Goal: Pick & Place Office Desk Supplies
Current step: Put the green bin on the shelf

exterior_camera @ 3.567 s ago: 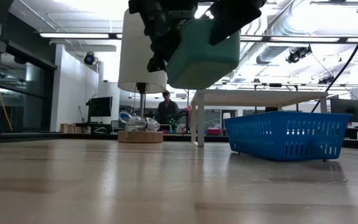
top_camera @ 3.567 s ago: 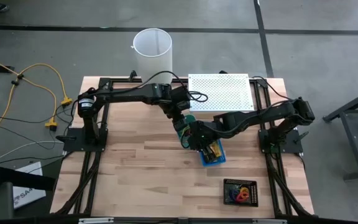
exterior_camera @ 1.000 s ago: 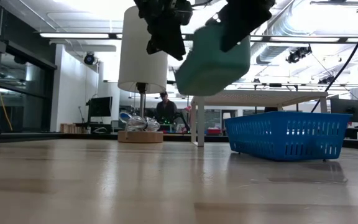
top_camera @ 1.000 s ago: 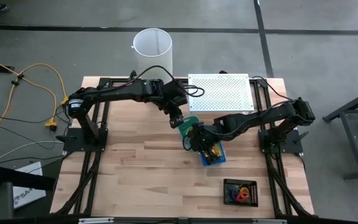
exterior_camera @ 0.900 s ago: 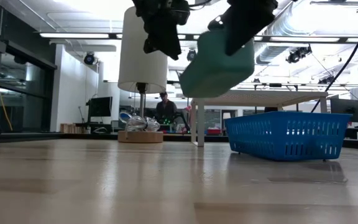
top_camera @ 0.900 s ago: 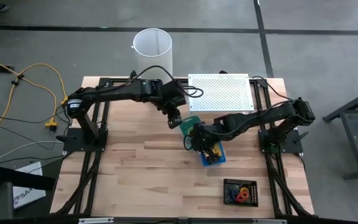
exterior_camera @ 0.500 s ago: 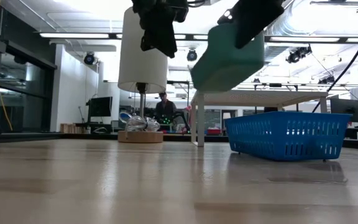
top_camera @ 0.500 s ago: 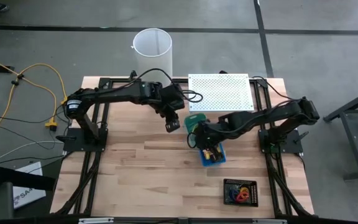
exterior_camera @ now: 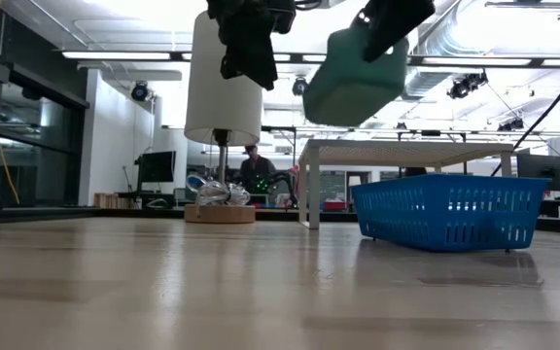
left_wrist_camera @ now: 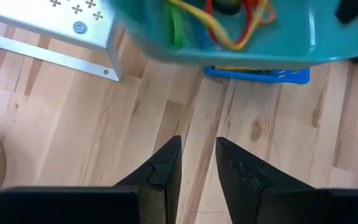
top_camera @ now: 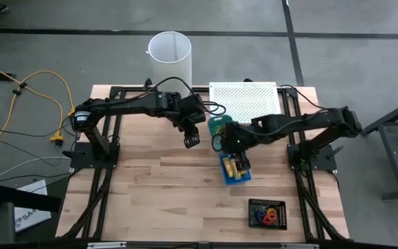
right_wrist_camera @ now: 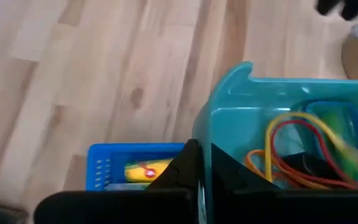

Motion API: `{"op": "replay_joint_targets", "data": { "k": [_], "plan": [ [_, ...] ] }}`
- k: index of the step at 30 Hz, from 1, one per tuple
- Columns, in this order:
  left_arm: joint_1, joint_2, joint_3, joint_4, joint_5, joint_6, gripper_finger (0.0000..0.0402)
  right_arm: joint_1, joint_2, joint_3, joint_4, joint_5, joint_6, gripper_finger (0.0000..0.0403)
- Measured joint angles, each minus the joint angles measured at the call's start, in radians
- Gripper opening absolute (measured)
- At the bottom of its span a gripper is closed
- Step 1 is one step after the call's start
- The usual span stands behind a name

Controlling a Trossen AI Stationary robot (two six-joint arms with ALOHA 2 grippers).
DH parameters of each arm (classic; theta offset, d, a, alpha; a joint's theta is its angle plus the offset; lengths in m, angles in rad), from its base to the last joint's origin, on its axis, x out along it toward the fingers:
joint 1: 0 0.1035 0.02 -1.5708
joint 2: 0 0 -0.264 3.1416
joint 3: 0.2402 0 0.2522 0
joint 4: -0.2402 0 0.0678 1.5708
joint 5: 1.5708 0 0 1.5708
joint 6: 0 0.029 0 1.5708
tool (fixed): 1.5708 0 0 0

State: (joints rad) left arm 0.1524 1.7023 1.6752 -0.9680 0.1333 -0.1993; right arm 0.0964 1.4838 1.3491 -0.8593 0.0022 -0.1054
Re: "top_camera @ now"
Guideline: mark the black aluminium table frame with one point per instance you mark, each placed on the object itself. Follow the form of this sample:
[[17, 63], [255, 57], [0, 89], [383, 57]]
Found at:
[[200, 238]]

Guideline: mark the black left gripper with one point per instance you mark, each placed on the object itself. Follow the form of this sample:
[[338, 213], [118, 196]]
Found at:
[[190, 110]]

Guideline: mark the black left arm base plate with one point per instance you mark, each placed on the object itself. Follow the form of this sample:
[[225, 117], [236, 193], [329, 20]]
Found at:
[[81, 159]]

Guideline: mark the yellow crayon box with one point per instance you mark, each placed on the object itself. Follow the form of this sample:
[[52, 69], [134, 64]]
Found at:
[[236, 170]]

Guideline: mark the red coil wristband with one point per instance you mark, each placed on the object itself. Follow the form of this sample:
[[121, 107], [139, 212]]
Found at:
[[271, 219]]

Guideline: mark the silver metal bracket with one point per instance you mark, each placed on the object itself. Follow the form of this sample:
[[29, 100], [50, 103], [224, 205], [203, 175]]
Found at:
[[107, 246], [299, 246]]

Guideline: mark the orange coil wristband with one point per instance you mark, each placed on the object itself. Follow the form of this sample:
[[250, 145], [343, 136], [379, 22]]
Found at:
[[272, 210]]

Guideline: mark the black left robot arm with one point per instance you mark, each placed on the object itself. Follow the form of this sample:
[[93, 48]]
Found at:
[[126, 105]]

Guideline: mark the black plastic basket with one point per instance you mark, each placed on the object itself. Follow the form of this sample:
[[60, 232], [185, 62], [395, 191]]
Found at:
[[267, 214]]

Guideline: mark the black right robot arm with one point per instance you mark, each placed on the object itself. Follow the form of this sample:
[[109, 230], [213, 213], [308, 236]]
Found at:
[[309, 121]]

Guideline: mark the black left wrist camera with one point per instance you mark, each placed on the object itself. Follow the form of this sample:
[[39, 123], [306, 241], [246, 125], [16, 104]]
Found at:
[[192, 140]]

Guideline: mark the teal plastic bin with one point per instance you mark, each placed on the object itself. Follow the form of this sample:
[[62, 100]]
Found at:
[[218, 124]]

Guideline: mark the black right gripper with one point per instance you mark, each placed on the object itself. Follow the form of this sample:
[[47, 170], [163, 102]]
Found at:
[[237, 138]]

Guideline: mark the black metal side table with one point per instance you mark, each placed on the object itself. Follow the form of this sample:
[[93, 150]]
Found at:
[[385, 155]]

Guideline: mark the white printed cardboard box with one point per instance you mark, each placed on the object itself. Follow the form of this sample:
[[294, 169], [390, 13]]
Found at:
[[33, 218]]

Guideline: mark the blue plastic basket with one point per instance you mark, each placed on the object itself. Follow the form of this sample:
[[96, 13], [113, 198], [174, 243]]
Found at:
[[235, 180]]

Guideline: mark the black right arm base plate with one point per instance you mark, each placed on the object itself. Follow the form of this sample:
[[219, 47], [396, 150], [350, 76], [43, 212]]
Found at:
[[323, 162]]

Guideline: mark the white shade wooden base lamp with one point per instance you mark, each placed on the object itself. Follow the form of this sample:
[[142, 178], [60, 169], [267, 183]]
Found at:
[[169, 52]]

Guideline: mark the white perforated metal shelf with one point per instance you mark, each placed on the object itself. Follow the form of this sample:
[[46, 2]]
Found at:
[[244, 98]]

